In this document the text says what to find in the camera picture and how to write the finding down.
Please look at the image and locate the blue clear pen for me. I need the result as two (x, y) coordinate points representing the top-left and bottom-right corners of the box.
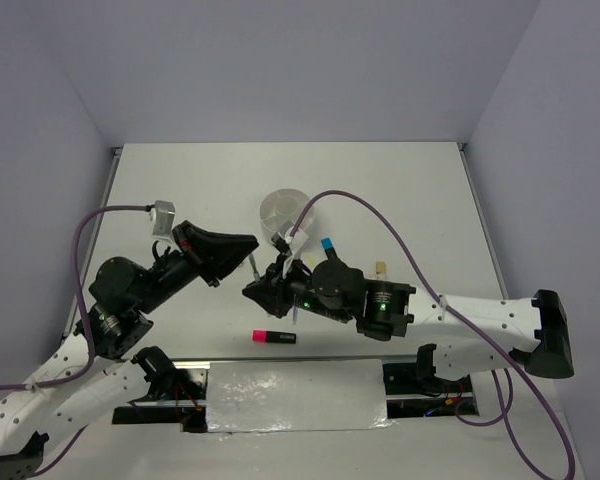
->
(292, 295), (299, 326)

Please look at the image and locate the pink capped black highlighter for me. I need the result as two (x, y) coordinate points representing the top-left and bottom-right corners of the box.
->
(252, 330), (297, 344)

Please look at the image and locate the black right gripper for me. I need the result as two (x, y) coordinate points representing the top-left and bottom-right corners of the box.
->
(242, 251), (351, 322)

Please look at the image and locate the blue capped black highlighter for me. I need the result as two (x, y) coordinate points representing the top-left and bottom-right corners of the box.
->
(321, 237), (339, 260)

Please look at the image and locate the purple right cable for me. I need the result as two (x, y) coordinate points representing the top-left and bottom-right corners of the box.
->
(292, 189), (576, 469)

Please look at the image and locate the purple cable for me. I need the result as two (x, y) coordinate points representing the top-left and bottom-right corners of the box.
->
(0, 203), (154, 476)
(292, 189), (576, 469)

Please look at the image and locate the white round compartment organizer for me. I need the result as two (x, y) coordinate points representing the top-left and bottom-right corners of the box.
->
(259, 188), (310, 245)

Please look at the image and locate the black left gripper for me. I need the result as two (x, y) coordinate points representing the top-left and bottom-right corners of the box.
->
(138, 219), (261, 313)

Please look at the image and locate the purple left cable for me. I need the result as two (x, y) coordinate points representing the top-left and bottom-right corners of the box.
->
(0, 203), (154, 476)

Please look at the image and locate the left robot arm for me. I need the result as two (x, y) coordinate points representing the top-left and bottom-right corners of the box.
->
(0, 221), (258, 479)

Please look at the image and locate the silver foil taped panel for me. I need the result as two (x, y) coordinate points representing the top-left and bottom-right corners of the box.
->
(206, 359), (391, 433)

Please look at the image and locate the green clear pen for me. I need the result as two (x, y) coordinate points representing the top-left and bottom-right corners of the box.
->
(248, 254), (261, 281)

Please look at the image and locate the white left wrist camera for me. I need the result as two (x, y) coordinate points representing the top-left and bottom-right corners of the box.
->
(149, 200), (176, 237)

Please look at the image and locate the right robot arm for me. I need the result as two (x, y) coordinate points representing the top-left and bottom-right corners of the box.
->
(242, 254), (575, 391)

